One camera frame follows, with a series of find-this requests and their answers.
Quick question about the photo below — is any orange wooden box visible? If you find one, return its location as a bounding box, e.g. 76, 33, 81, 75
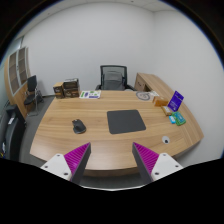
153, 96, 168, 106

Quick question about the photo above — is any round patterned coaster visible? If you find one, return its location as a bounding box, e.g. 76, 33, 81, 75
136, 91, 152, 101

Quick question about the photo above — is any purple standing card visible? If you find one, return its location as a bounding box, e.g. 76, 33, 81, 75
168, 91, 184, 112

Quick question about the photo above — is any wooden glass-door cabinet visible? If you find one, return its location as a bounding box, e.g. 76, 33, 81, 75
4, 47, 30, 117

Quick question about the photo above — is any black visitor chair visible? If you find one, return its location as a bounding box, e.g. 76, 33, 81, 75
24, 75, 44, 109

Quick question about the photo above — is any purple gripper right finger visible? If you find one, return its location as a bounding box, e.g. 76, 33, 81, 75
131, 142, 184, 185

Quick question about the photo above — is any dark brown printed box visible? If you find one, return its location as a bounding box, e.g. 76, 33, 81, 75
63, 78, 80, 98

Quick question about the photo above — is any dark grey mouse pad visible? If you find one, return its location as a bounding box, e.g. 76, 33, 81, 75
107, 110, 146, 134

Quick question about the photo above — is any white green leaflet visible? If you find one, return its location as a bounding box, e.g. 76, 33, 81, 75
79, 90, 101, 99

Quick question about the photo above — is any small brown cardboard box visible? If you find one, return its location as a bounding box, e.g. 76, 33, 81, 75
53, 82, 64, 99

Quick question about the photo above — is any wooden side return desk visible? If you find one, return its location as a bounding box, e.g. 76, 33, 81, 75
134, 73, 174, 99

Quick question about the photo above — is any grey mesh office chair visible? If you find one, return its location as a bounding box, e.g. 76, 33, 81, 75
96, 65, 135, 91

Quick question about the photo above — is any small blue packet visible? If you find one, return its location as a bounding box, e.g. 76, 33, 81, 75
169, 115, 176, 124

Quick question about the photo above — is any tan small box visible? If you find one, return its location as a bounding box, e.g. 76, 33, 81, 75
161, 106, 172, 116

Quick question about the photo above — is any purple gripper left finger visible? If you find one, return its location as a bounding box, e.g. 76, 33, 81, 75
40, 142, 92, 185

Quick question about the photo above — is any green packet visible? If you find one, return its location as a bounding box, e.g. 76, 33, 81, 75
172, 111, 186, 126

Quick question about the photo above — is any white desk cable grommet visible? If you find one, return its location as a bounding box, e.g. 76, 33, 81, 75
162, 136, 170, 144

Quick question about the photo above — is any black computer mouse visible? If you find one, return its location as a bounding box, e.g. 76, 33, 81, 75
72, 119, 86, 134

